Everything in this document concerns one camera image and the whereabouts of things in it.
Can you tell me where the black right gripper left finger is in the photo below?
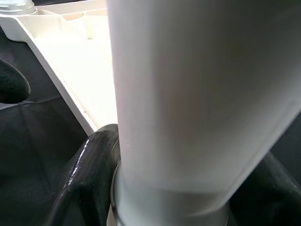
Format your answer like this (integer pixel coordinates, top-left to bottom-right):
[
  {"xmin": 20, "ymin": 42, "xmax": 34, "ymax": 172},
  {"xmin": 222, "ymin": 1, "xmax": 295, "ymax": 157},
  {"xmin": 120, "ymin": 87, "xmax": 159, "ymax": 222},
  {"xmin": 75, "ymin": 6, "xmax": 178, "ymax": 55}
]
[{"xmin": 47, "ymin": 123, "xmax": 122, "ymax": 226}]

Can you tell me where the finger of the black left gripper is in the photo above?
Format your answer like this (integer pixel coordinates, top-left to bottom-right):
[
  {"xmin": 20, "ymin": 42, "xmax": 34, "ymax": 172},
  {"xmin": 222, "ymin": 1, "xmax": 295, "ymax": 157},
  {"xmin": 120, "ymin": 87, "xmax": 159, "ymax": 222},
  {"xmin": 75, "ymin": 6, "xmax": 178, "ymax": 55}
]
[{"xmin": 0, "ymin": 58, "xmax": 31, "ymax": 104}]

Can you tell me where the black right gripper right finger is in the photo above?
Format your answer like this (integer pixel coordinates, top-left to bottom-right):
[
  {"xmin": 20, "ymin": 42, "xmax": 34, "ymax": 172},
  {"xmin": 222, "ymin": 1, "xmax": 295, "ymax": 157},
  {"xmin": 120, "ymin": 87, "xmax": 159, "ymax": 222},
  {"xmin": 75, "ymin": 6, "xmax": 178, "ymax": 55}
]
[{"xmin": 229, "ymin": 152, "xmax": 301, "ymax": 226}]

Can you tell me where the white plastic table top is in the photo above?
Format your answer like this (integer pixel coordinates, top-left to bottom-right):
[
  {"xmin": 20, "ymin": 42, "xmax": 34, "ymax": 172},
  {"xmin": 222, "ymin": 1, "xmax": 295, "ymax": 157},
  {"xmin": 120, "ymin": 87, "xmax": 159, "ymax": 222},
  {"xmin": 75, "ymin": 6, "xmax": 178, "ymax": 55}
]
[{"xmin": 0, "ymin": 0, "xmax": 119, "ymax": 137}]

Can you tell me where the white plastic table leg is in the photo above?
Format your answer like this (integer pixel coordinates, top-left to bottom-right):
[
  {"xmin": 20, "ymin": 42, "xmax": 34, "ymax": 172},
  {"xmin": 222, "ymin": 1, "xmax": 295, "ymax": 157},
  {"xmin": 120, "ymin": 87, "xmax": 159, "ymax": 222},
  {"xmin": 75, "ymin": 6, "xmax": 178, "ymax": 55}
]
[
  {"xmin": 0, "ymin": 0, "xmax": 36, "ymax": 14},
  {"xmin": 105, "ymin": 0, "xmax": 301, "ymax": 226}
]

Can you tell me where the black table cloth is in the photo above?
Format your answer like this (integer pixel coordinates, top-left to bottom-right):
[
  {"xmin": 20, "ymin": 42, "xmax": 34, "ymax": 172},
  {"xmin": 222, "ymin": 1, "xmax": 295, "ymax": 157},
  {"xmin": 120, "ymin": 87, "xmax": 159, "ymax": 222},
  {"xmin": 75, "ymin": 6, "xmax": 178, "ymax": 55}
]
[{"xmin": 0, "ymin": 23, "xmax": 301, "ymax": 226}]

